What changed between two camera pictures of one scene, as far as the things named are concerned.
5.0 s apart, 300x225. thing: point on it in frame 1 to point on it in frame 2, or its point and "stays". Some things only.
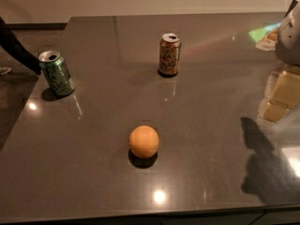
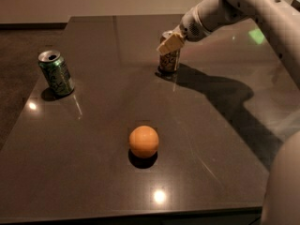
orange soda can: (170, 51) stays
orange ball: (143, 142) stays
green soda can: (55, 73) stays
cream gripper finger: (286, 89) to (172, 43)
